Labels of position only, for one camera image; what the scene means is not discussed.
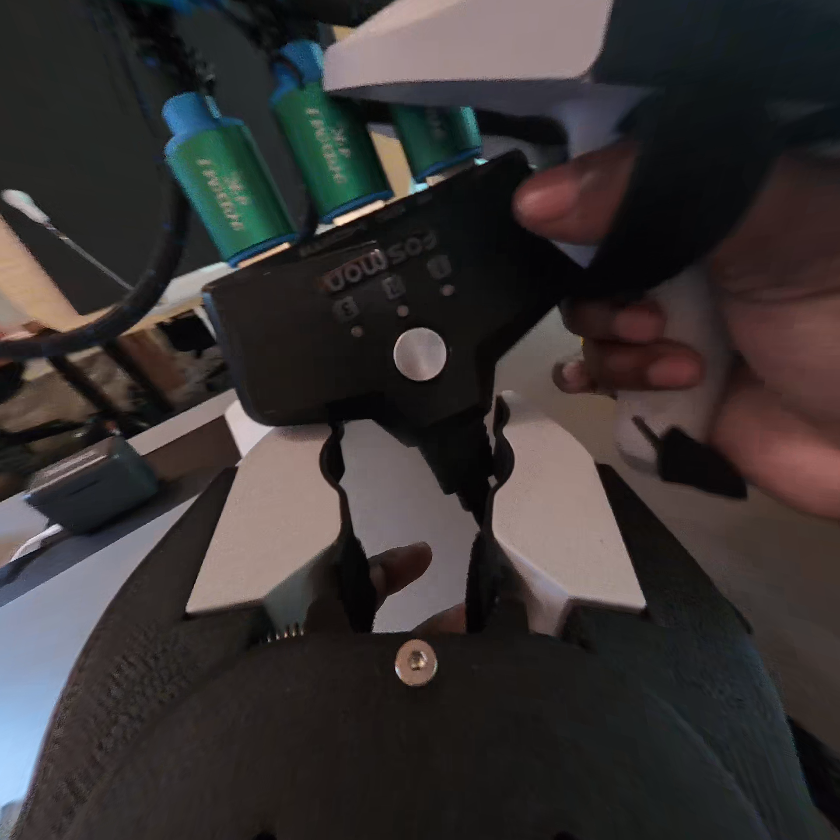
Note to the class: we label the grey desk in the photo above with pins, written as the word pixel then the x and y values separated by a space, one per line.
pixel 754 590

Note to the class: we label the person's right hand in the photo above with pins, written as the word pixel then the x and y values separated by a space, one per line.
pixel 781 328

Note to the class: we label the black board with tan frame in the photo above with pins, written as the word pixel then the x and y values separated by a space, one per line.
pixel 65 98

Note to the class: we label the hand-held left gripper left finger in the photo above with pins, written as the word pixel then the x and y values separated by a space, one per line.
pixel 275 525

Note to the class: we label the person's left hand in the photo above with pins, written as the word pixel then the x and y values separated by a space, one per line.
pixel 400 571

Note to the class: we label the black cube device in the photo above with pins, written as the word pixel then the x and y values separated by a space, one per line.
pixel 92 485

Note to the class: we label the black HDMI switch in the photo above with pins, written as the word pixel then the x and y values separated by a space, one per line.
pixel 315 367

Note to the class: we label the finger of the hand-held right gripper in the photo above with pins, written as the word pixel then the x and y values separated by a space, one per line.
pixel 472 46

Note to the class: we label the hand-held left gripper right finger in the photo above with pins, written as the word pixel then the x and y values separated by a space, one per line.
pixel 564 525

